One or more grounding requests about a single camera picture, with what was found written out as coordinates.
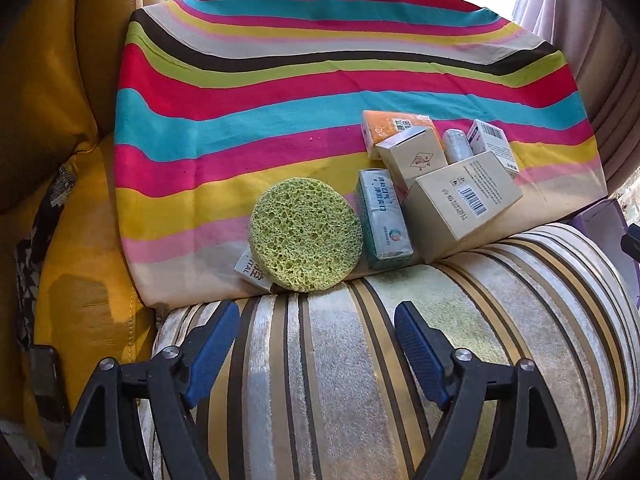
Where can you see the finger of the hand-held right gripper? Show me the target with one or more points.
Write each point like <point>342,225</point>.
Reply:
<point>632,245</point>

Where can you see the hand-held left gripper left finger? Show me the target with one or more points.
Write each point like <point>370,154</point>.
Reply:
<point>212,355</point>

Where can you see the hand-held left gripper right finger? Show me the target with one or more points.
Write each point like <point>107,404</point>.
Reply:
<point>420,355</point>

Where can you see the purple box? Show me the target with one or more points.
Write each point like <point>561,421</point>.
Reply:
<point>600,217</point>

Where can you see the round green sponge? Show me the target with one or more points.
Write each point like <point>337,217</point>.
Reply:
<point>305,235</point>

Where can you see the small white cube box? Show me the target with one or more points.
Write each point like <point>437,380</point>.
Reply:
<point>412,160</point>

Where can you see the orange tissue pack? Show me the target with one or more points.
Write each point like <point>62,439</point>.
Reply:
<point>385,125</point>

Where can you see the beige brown striped velvet cushion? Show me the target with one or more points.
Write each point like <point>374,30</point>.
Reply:
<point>350,360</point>

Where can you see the flat white paper packet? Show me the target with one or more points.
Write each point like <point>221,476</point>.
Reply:
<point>247,270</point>

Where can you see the white green tissue pack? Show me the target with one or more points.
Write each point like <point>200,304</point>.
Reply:
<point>385,215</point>

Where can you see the tall white carton box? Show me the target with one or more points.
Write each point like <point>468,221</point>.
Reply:
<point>450,210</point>

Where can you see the pink pleated curtain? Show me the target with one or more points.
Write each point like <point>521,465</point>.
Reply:
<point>600,85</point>

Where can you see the black phone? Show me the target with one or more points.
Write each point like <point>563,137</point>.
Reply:
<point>47,385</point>

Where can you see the white box with pink side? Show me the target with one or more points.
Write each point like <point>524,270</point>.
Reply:
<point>495,145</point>

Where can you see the black white patterned cloth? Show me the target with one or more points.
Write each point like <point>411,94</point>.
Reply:
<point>37,260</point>

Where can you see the small silver tissue pack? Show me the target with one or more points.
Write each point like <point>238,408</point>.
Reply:
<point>457,145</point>

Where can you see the rainbow striped cushion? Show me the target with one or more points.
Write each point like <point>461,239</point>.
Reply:
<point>250,110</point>

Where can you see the yellow leather sofa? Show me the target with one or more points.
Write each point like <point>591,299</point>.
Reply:
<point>50,85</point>

